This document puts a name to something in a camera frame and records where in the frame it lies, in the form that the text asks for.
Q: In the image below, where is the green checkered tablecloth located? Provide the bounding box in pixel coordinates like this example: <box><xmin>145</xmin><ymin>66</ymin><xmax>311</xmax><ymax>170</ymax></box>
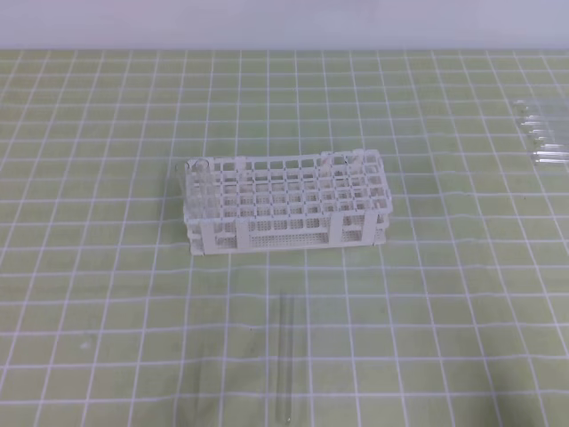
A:
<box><xmin>1</xmin><ymin>51</ymin><xmax>568</xmax><ymax>426</ymax></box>

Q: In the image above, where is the glass tube in rack corner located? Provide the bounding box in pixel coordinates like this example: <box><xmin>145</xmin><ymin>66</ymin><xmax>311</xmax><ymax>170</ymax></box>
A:
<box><xmin>193</xmin><ymin>158</ymin><xmax>215</xmax><ymax>218</ymax></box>

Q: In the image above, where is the clear glass test tube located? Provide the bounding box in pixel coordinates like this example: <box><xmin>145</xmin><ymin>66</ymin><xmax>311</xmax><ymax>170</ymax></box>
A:
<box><xmin>276</xmin><ymin>294</ymin><xmax>295</xmax><ymax>426</ymax></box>

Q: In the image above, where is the spare glass tube rear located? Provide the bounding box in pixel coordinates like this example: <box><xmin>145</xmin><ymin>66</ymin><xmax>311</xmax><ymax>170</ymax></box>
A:
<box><xmin>514</xmin><ymin>99</ymin><xmax>568</xmax><ymax>116</ymax></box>

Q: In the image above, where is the white plastic test tube rack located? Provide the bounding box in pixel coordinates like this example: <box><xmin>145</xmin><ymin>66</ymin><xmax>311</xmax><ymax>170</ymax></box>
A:
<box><xmin>175</xmin><ymin>149</ymin><xmax>393</xmax><ymax>255</ymax></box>

